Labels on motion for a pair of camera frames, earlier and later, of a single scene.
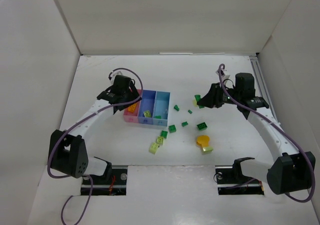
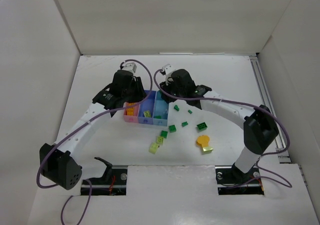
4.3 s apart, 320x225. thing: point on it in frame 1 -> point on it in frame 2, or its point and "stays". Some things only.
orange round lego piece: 203,140 stays
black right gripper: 213,95 -> 167,92
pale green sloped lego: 147,114 stays
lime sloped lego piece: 207,150 stays
